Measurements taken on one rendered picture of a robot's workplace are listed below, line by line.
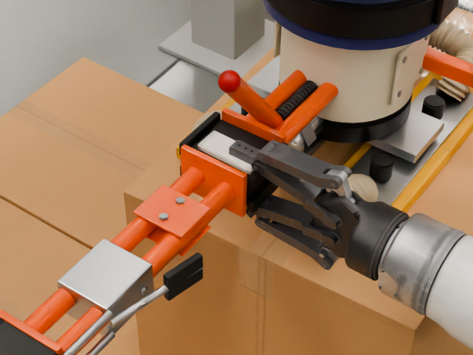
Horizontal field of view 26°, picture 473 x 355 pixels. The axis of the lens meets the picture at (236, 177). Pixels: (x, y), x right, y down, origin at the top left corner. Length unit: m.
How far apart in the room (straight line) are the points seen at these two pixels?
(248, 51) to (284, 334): 1.86
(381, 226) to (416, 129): 0.31
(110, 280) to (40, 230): 0.84
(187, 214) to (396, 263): 0.21
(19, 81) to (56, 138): 1.06
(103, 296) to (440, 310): 0.32
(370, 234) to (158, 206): 0.22
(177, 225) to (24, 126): 1.02
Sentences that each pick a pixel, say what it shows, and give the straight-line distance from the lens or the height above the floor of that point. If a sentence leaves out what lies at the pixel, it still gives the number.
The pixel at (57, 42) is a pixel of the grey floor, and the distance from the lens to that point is 3.16.
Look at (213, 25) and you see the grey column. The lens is 3.00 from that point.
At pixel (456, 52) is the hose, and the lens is 1.41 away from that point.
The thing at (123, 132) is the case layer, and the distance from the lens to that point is 1.97.
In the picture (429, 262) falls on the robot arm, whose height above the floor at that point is 1.11.
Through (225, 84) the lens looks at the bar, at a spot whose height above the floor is 1.20.
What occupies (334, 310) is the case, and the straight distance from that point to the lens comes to 1.19.
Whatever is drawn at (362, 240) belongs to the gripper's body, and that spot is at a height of 1.10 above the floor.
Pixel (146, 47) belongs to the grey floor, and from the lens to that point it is 3.10.
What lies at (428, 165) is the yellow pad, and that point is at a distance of 1.30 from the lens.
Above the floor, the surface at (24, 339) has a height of 1.11.
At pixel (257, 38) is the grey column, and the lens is 3.09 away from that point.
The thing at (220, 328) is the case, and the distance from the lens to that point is 1.34.
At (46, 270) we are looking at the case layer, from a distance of 1.74.
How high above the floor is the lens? 1.83
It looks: 44 degrees down
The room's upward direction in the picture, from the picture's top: straight up
